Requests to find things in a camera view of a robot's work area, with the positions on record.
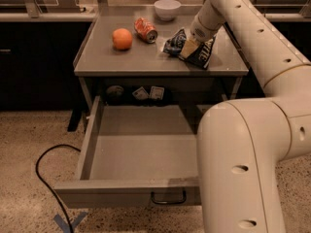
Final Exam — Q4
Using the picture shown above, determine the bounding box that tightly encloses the blue tape floor mark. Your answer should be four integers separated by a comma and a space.
53, 212, 87, 233

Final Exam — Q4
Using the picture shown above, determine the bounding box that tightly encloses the white label card right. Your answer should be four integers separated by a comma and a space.
150, 86, 164, 100

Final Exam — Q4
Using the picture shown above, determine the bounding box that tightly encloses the white bowl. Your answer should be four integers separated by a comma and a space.
154, 0, 181, 21

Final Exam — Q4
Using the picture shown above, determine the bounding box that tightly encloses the dark round object under counter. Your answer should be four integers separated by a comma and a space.
105, 85, 124, 102

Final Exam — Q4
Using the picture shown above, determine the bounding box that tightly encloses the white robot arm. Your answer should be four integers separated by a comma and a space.
190, 0, 311, 233

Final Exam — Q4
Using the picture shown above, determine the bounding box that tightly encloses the orange fruit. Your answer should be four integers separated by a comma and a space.
112, 28, 133, 50

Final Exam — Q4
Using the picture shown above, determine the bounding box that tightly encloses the black drawer handle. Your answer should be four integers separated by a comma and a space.
151, 190, 187, 206

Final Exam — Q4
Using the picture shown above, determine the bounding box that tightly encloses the red soda can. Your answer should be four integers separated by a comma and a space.
134, 17, 157, 44

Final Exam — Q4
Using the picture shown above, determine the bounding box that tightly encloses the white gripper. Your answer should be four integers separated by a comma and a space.
179, 0, 225, 59

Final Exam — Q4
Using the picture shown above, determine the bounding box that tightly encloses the white label card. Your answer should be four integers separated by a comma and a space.
150, 86, 164, 100
132, 86, 149, 101

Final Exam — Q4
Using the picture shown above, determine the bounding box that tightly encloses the grey cabinet counter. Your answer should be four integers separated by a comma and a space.
74, 5, 249, 107

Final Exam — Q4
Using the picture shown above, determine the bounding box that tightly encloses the grey open drawer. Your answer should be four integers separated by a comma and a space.
55, 96, 210, 208

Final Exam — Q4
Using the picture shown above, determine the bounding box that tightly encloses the black floor cable left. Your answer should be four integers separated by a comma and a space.
34, 144, 82, 233

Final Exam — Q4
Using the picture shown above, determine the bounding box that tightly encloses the white label card left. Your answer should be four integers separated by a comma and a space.
132, 86, 149, 101

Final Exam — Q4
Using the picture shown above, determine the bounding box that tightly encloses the blue chip bag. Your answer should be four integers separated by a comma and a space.
162, 28, 216, 69

